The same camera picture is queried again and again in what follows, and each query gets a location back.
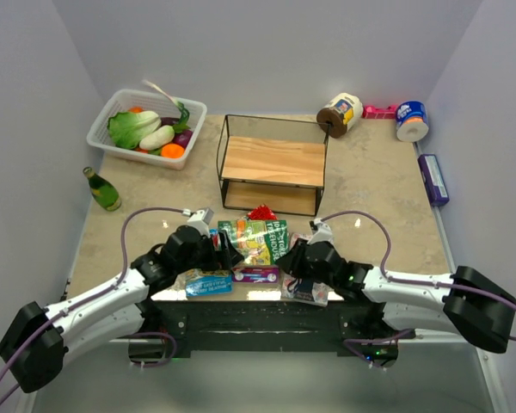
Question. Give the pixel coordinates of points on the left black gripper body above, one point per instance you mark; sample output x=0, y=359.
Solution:
x=199, y=260

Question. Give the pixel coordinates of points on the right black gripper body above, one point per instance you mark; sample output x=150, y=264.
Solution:
x=305, y=269

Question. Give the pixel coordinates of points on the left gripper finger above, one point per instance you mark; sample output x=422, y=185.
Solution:
x=229, y=255
x=212, y=254

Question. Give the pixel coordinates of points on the green 104-storey treehouse book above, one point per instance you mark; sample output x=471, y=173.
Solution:
x=260, y=242

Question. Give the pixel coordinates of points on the red treehouse book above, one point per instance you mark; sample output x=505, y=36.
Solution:
x=262, y=212

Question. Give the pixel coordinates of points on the black wire wooden shelf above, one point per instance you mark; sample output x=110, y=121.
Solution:
x=277, y=162

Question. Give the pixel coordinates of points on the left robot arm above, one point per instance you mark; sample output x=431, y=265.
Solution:
x=40, y=341

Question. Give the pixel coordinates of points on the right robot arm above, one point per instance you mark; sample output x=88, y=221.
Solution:
x=465, y=302

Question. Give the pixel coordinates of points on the purple book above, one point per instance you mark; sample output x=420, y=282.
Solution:
x=255, y=275

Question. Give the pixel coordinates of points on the little women book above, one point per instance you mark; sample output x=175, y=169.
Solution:
x=304, y=291

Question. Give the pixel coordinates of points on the blue 26-storey treehouse book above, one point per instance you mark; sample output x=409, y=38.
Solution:
x=204, y=283

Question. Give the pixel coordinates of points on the toy orange carrot slice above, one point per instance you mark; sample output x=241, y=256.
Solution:
x=172, y=151

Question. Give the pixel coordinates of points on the green glass bottle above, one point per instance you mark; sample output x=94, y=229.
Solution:
x=103, y=192

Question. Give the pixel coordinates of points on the toy purple onion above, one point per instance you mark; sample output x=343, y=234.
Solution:
x=183, y=139

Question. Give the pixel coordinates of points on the toy white radish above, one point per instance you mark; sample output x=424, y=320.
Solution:
x=162, y=136

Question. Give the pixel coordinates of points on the toy green leek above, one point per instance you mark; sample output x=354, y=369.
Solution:
x=181, y=125

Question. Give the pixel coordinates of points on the toy green cabbage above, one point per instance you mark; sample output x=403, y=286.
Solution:
x=127, y=129

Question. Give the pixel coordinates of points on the purple box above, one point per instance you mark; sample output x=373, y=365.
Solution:
x=433, y=180

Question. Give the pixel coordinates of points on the brown core paper roll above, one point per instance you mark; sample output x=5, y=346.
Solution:
x=340, y=114

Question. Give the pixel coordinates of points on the pink plastic object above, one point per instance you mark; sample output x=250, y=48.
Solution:
x=376, y=113

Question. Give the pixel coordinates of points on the white plastic basket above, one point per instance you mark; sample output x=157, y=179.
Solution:
x=124, y=99

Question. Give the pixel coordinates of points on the blue wrapped toilet roll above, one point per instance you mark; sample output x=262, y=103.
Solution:
x=411, y=121

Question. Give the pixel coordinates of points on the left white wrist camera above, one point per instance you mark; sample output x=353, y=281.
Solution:
x=199, y=220

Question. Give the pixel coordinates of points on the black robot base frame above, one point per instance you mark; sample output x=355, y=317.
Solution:
x=180, y=328

